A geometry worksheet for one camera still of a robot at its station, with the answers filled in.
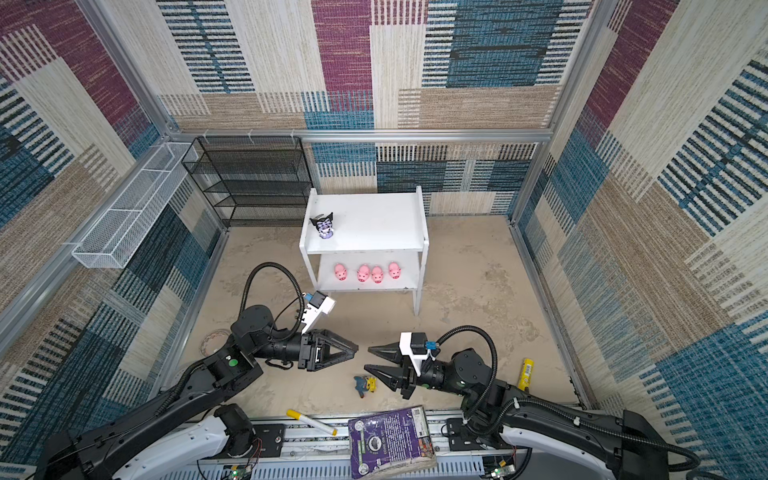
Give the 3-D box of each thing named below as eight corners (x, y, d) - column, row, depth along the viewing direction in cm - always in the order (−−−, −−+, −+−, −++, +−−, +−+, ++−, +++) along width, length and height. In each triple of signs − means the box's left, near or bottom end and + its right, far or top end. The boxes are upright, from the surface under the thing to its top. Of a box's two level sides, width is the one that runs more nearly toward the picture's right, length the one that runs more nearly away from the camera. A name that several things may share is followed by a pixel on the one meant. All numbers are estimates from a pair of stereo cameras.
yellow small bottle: (517, 388, 83) (521, 384, 81) (522, 361, 88) (526, 357, 85) (525, 391, 83) (529, 388, 80) (530, 364, 87) (534, 360, 85)
